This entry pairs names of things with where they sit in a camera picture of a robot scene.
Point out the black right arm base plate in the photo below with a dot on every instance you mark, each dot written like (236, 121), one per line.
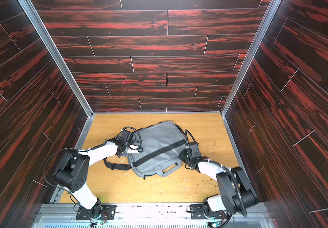
(197, 212)

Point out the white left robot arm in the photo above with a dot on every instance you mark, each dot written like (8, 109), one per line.
(72, 170)

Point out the aluminium corner post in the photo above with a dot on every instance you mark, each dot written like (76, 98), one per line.
(43, 33)
(264, 25)

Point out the grey zippered laptop bag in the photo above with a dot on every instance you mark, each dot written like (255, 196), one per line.
(161, 146)

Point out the aluminium front rail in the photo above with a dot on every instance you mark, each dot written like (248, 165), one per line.
(148, 215)

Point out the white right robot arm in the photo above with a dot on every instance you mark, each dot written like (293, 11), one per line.
(236, 192)

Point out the aluminium left corner post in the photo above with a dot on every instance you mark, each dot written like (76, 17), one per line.
(43, 33)

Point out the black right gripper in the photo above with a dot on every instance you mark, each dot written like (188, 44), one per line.
(189, 154)

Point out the aluminium right corner post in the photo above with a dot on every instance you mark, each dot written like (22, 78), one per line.
(264, 25)

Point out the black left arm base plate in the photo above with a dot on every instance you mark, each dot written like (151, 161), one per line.
(103, 212)

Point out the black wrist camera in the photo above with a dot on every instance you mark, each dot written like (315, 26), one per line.
(126, 136)
(193, 150)

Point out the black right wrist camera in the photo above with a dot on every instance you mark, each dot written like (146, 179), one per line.
(193, 150)

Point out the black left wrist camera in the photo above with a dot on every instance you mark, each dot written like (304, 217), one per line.
(126, 136)

